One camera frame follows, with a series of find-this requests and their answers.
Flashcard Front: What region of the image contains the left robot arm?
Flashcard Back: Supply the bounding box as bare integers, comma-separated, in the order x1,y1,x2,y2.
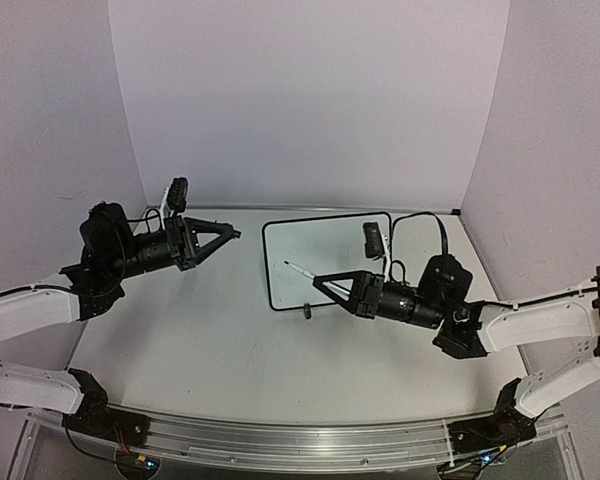
0,202,241,435

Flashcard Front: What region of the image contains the white marker pen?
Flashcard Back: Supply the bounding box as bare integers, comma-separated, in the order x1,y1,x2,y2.
283,260,350,295

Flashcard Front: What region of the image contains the white whiteboard with black frame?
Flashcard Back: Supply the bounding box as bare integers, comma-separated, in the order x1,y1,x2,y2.
261,211,390,312

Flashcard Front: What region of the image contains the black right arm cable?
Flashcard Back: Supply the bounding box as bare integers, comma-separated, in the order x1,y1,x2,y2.
387,212,454,281

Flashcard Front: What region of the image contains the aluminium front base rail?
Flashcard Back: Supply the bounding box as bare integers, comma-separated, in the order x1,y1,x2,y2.
22,404,583,479

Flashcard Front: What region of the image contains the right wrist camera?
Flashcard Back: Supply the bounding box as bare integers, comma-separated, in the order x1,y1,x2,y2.
362,222,386,260

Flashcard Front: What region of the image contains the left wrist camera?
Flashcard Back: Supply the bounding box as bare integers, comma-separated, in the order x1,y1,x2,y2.
160,177,189,217

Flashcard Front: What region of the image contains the black left base cable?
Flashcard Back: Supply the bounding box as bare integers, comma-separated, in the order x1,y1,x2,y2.
54,407,131,469

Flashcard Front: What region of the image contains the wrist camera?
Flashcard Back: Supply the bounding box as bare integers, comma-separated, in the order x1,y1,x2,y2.
362,222,386,260
160,177,189,217

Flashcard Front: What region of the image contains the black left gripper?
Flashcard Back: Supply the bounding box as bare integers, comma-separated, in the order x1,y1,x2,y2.
106,214,234,280

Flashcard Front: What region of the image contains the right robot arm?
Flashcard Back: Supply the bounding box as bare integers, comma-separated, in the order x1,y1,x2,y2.
312,255,600,440

